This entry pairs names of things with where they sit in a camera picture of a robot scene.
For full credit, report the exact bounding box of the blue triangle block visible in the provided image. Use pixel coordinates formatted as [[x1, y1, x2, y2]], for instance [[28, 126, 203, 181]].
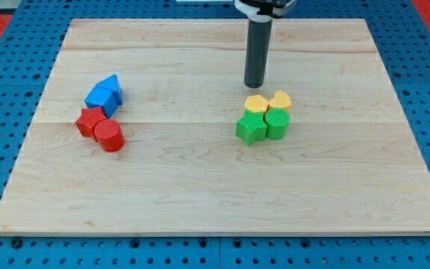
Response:
[[96, 74, 122, 105]]

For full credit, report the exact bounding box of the yellow hexagon block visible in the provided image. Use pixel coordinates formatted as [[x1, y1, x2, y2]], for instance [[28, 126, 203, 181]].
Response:
[[244, 95, 269, 113]]

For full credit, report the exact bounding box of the green cylinder block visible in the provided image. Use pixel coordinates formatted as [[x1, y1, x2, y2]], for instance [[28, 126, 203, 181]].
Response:
[[264, 108, 290, 140]]

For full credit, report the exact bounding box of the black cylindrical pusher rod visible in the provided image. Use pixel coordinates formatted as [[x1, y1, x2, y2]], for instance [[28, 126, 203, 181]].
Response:
[[244, 20, 272, 88]]

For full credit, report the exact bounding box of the blue cube block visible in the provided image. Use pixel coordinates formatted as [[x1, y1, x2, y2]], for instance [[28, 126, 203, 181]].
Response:
[[84, 87, 118, 118]]

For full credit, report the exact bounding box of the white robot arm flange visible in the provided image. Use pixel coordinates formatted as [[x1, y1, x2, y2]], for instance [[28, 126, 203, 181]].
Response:
[[234, 0, 297, 23]]

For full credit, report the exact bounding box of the yellow heart block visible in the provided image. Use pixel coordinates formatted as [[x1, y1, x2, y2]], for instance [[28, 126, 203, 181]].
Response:
[[268, 90, 292, 113]]

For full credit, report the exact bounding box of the green star block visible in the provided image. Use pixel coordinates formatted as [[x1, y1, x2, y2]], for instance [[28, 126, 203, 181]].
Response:
[[236, 110, 267, 146]]

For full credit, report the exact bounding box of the red cylinder block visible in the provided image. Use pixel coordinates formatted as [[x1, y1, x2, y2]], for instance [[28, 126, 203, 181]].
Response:
[[94, 119, 125, 152]]

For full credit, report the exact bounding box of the light wooden board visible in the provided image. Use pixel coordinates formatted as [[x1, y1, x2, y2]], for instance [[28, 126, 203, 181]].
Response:
[[0, 19, 430, 237]]

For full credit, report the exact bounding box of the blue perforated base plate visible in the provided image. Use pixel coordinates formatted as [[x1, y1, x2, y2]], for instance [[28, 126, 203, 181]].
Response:
[[0, 1, 430, 268]]

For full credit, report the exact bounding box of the red star block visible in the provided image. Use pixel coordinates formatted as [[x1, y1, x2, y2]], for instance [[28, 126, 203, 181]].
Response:
[[75, 106, 107, 141]]

